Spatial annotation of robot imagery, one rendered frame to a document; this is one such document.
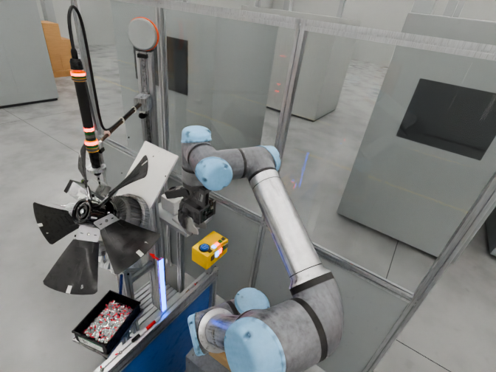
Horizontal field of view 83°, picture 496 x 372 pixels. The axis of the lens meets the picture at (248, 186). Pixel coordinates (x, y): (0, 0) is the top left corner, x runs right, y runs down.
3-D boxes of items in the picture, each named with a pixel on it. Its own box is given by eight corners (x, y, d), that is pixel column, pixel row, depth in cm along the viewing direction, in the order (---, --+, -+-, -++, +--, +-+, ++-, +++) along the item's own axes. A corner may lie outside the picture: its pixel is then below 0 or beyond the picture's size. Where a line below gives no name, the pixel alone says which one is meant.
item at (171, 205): (176, 196, 202) (176, 183, 197) (193, 205, 195) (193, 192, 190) (157, 206, 190) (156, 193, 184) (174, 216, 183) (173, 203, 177)
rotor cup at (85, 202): (88, 222, 137) (63, 218, 125) (102, 195, 138) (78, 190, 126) (105, 235, 130) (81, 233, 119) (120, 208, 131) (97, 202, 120)
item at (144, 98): (140, 105, 165) (139, 91, 161) (152, 107, 166) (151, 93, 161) (134, 111, 157) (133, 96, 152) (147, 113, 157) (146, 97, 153)
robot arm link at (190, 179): (176, 167, 75) (196, 157, 81) (176, 181, 78) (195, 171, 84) (196, 177, 72) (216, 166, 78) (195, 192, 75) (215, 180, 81)
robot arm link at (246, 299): (271, 332, 94) (279, 308, 87) (236, 348, 89) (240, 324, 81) (255, 302, 103) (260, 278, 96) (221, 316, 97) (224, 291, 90)
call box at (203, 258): (212, 244, 151) (213, 229, 145) (226, 253, 146) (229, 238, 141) (191, 262, 139) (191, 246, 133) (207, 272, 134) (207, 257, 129)
